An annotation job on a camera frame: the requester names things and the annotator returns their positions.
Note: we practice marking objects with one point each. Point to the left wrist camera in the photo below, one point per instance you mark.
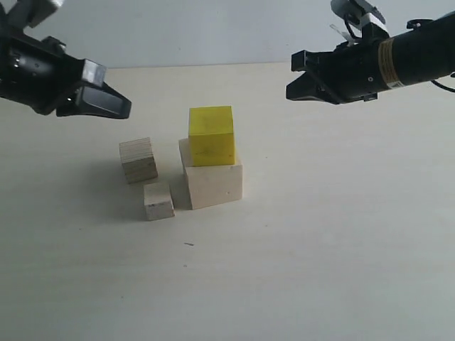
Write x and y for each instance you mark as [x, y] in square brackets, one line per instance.
[31, 13]

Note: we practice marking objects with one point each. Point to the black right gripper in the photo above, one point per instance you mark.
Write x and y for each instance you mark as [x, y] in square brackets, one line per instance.
[345, 75]

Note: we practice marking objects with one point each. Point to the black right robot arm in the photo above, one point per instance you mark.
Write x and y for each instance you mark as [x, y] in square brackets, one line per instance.
[424, 53]

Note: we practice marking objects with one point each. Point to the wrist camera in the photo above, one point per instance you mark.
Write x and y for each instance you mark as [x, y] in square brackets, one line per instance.
[362, 20]
[31, 13]

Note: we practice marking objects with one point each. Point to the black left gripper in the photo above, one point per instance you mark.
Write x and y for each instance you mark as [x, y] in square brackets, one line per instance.
[42, 76]

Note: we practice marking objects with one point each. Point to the medium layered plywood cube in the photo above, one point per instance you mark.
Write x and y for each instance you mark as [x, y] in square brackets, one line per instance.
[137, 159]

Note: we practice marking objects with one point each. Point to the small pale wooden cube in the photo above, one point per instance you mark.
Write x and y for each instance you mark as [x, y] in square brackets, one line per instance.
[158, 203]

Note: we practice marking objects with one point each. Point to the large pale wooden cube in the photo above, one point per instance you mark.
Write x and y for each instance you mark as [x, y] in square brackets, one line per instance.
[211, 185]

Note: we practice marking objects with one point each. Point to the yellow cube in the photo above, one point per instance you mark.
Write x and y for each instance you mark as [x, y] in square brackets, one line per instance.
[211, 136]

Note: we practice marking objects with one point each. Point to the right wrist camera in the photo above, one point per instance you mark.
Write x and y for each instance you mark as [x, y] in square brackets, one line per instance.
[362, 20]

